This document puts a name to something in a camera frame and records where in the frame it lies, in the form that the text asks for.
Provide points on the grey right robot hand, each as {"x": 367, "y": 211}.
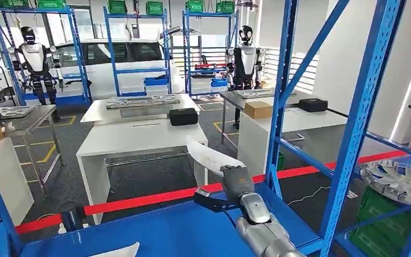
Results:
{"x": 237, "y": 182}

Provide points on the white curved metal part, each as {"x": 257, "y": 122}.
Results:
{"x": 209, "y": 156}
{"x": 120, "y": 251}

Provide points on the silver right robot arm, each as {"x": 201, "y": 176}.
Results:
{"x": 262, "y": 230}

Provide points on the yellow floor tape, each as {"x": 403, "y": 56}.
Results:
{"x": 48, "y": 155}
{"x": 217, "y": 127}
{"x": 71, "y": 121}
{"x": 209, "y": 109}

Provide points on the steel table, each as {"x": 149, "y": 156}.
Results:
{"x": 31, "y": 120}
{"x": 95, "y": 113}
{"x": 232, "y": 99}

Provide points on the black case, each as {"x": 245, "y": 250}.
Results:
{"x": 183, "y": 117}
{"x": 313, "y": 105}

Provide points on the white table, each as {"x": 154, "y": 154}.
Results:
{"x": 7, "y": 177}
{"x": 297, "y": 122}
{"x": 138, "y": 138}

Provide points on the tray of metal parts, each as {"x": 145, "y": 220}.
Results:
{"x": 258, "y": 93}
{"x": 7, "y": 111}
{"x": 141, "y": 102}

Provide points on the blue white bin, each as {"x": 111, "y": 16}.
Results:
{"x": 219, "y": 86}
{"x": 156, "y": 85}

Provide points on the red barrier belt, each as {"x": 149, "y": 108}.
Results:
{"x": 138, "y": 203}

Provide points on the black white humanoid robot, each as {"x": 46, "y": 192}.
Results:
{"x": 245, "y": 60}
{"x": 34, "y": 60}

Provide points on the large green crate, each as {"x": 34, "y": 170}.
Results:
{"x": 382, "y": 230}

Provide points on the large blue steel rack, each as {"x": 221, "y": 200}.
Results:
{"x": 368, "y": 88}

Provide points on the white wheel cover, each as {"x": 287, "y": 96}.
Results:
{"x": 400, "y": 181}

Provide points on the white car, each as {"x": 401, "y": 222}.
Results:
{"x": 99, "y": 74}

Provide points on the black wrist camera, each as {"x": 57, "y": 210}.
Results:
{"x": 209, "y": 202}

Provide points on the black belt post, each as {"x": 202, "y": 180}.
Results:
{"x": 70, "y": 216}

